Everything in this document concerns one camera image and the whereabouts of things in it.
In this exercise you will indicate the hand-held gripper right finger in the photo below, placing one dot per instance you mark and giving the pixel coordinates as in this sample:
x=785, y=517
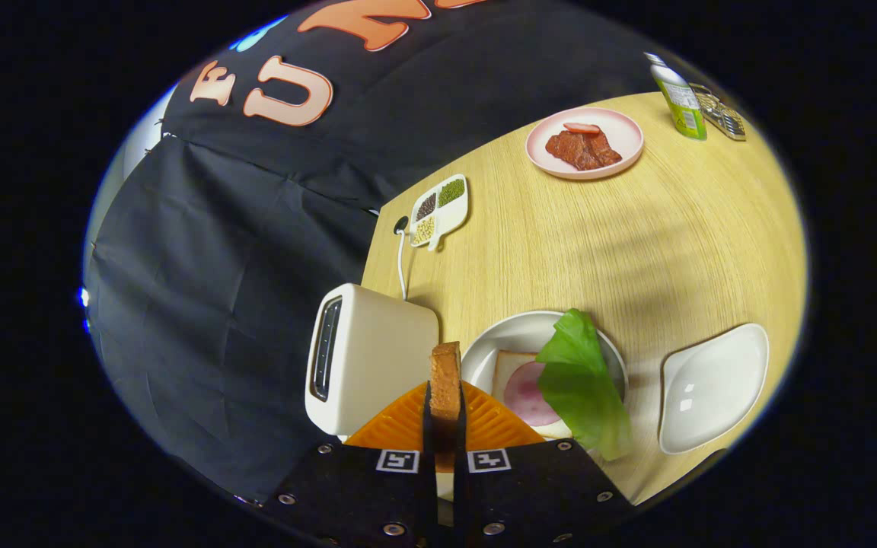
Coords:
x=537, y=487

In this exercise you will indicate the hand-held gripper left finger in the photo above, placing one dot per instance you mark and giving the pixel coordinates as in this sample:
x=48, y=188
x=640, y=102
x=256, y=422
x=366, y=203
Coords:
x=362, y=487

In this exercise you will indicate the green lettuce leaf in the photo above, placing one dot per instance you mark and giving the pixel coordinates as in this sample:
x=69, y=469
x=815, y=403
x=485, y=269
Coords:
x=583, y=380

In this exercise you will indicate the toasted bread slice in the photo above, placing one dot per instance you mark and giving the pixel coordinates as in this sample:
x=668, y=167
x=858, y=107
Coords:
x=446, y=380

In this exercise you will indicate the pink ham slice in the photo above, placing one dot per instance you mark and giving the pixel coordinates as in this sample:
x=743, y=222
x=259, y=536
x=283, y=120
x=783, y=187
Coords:
x=526, y=396

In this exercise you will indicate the white bread slice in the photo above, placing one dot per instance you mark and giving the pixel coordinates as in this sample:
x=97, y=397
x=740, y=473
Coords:
x=505, y=365

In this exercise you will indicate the cream white toaster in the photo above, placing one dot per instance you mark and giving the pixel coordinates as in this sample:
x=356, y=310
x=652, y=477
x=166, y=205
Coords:
x=377, y=358

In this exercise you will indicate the round white plate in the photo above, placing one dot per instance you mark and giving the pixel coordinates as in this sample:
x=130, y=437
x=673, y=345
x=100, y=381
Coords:
x=515, y=331

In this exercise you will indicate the white squarish dish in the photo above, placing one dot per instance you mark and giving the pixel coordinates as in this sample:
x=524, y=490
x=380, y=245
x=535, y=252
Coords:
x=712, y=388

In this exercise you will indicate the pile of yellow beans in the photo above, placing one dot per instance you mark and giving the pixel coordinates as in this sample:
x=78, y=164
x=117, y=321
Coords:
x=423, y=230

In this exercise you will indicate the white divided bean tray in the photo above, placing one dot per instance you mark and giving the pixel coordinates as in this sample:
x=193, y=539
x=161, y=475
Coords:
x=452, y=217

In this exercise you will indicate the pile of dark beans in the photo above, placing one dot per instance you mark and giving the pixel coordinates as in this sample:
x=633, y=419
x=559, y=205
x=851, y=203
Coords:
x=425, y=205

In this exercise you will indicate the pile of green beans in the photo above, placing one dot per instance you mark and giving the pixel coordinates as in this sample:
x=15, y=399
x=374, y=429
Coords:
x=451, y=192

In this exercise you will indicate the brown cooked meat piece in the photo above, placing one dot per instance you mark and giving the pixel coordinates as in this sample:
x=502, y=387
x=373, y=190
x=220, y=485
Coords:
x=583, y=150

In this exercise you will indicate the red sausage slice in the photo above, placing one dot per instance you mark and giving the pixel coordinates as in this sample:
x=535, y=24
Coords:
x=582, y=128

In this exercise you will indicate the pink plate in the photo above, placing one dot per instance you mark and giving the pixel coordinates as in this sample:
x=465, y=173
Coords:
x=625, y=133

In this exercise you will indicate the green label bottle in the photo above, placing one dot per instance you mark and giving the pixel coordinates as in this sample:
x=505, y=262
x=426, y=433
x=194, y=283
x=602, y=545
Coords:
x=684, y=106

